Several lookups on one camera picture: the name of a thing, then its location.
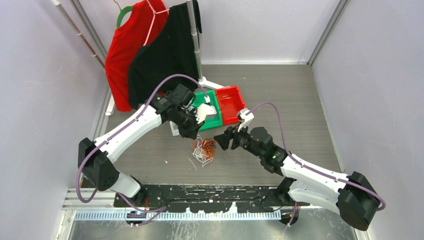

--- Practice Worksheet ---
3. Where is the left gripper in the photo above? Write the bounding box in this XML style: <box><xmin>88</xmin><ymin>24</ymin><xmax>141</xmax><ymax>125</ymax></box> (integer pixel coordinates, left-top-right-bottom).
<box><xmin>172</xmin><ymin>106</ymin><xmax>205</xmax><ymax>139</ymax></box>

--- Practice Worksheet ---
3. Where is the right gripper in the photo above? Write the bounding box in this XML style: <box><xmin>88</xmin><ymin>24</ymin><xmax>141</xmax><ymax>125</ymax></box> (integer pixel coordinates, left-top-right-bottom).
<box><xmin>213</xmin><ymin>120</ymin><xmax>264</xmax><ymax>159</ymax></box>

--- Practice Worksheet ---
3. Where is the orange cable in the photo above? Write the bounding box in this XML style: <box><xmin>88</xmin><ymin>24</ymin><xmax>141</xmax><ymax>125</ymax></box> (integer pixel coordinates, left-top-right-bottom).
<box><xmin>192</xmin><ymin>138</ymin><xmax>218</xmax><ymax>160</ymax></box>

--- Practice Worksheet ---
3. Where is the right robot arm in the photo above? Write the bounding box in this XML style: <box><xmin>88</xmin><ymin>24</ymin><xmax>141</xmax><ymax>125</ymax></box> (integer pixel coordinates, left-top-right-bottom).
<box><xmin>213</xmin><ymin>127</ymin><xmax>381</xmax><ymax>231</ymax></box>

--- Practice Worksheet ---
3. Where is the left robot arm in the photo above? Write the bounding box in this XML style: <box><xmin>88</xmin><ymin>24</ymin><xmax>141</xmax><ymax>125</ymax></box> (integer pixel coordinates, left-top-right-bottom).
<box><xmin>77</xmin><ymin>84</ymin><xmax>216</xmax><ymax>207</ymax></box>

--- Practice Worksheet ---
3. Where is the grey plastic bin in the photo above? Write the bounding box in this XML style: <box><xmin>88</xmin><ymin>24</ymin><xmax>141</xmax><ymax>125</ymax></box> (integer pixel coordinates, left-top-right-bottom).
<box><xmin>169</xmin><ymin>121</ymin><xmax>180</xmax><ymax>137</ymax></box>

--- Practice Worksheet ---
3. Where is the green plastic bin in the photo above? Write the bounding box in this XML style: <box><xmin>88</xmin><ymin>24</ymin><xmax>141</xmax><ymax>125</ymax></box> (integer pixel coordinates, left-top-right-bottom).
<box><xmin>193</xmin><ymin>90</ymin><xmax>223</xmax><ymax>131</ymax></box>

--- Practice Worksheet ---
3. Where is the red plastic bin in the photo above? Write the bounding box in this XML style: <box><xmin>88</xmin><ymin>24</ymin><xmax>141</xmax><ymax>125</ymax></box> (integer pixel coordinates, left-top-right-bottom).
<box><xmin>214</xmin><ymin>85</ymin><xmax>246</xmax><ymax>125</ymax></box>

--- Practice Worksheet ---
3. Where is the white clothes rack stand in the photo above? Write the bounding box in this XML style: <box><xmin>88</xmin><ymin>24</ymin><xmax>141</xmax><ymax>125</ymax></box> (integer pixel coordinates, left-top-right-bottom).
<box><xmin>105</xmin><ymin>0</ymin><xmax>226</xmax><ymax>117</ymax></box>

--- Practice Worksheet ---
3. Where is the black t-shirt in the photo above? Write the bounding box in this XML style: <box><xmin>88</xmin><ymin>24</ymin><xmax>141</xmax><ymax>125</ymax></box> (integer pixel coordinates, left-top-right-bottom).
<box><xmin>128</xmin><ymin>3</ymin><xmax>199</xmax><ymax>109</ymax></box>

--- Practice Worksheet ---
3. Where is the red t-shirt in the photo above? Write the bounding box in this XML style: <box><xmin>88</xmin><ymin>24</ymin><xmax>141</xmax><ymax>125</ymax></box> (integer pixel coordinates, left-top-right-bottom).
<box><xmin>104</xmin><ymin>0</ymin><xmax>169</xmax><ymax>112</ymax></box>

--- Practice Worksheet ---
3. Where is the pink hanger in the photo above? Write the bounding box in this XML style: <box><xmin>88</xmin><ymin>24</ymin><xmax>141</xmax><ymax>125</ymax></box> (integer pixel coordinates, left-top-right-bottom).
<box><xmin>143</xmin><ymin>0</ymin><xmax>170</xmax><ymax>46</ymax></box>

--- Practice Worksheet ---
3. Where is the green hanger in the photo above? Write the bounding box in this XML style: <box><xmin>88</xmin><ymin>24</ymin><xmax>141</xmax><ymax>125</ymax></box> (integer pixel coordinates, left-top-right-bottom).
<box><xmin>113</xmin><ymin>0</ymin><xmax>133</xmax><ymax>29</ymax></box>

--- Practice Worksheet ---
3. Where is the red white rod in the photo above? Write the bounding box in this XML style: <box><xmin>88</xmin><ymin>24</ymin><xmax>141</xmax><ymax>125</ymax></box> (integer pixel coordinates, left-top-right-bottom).
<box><xmin>50</xmin><ymin>0</ymin><xmax>105</xmax><ymax>69</ymax></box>

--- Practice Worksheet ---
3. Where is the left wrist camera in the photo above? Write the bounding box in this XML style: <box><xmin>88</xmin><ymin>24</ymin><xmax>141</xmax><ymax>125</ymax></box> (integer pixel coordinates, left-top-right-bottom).
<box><xmin>195</xmin><ymin>103</ymin><xmax>217</xmax><ymax>124</ymax></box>

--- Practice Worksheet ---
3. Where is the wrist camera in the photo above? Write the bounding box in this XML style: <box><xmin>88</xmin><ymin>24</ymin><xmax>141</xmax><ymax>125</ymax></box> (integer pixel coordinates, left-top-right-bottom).
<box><xmin>237</xmin><ymin>108</ymin><xmax>254</xmax><ymax>132</ymax></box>
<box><xmin>195</xmin><ymin>103</ymin><xmax>217</xmax><ymax>124</ymax></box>

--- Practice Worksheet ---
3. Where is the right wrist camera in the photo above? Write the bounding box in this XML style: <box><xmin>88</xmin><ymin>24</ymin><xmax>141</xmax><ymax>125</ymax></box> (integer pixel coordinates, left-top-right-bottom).
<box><xmin>237</xmin><ymin>108</ymin><xmax>254</xmax><ymax>132</ymax></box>

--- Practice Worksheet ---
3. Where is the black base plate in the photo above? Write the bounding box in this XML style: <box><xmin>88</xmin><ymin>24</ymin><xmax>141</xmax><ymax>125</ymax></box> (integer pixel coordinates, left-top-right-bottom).
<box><xmin>113</xmin><ymin>184</ymin><xmax>311</xmax><ymax>214</ymax></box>

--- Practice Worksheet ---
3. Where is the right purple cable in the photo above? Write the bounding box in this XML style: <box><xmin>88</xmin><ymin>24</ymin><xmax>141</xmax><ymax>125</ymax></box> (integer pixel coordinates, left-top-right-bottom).
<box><xmin>246</xmin><ymin>101</ymin><xmax>387</xmax><ymax>227</ymax></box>

